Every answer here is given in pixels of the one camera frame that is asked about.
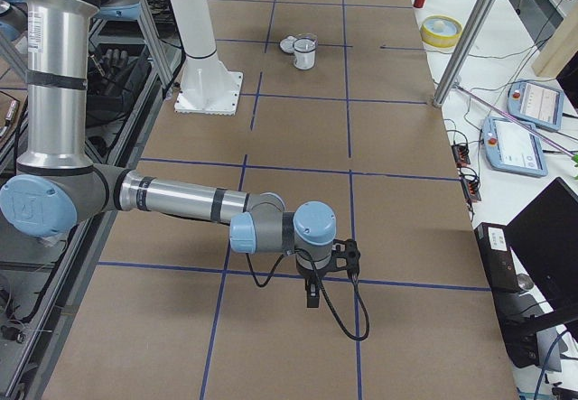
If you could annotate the black desktop computer box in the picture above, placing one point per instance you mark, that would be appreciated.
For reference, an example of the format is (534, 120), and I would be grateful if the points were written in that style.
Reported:
(527, 330)

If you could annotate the near blue teach pendant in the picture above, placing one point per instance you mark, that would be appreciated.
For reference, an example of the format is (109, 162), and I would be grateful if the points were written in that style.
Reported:
(510, 148)

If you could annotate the white enamel mug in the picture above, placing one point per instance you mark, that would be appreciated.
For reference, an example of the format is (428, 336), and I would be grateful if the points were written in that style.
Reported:
(304, 61)

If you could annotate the black computer monitor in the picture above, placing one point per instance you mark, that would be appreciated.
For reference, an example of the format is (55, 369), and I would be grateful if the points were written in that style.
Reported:
(543, 236)

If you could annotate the white enamel mug lid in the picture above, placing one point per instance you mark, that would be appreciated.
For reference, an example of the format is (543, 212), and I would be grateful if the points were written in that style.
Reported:
(287, 44)

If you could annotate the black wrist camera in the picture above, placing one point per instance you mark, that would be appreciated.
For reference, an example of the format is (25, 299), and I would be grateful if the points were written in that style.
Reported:
(345, 256)

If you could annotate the clear glass funnel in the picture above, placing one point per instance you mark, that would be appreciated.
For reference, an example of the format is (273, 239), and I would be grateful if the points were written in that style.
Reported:
(305, 43)

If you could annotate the aluminium frame post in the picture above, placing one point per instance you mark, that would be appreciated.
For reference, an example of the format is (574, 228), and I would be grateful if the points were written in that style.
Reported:
(470, 32)

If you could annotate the yellow tape roll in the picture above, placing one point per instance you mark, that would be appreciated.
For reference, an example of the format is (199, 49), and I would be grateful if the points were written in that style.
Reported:
(440, 31)

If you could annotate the blue teach pendant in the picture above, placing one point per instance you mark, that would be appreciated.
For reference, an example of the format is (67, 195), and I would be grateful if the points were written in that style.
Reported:
(510, 148)
(536, 103)

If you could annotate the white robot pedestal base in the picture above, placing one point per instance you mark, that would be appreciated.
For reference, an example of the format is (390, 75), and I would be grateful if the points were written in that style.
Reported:
(206, 86)

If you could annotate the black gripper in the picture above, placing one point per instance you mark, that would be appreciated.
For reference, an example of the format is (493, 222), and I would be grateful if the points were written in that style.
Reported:
(311, 277)

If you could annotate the far blue teach pendant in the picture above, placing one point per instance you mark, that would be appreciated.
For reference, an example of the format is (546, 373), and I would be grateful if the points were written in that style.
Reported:
(536, 103)

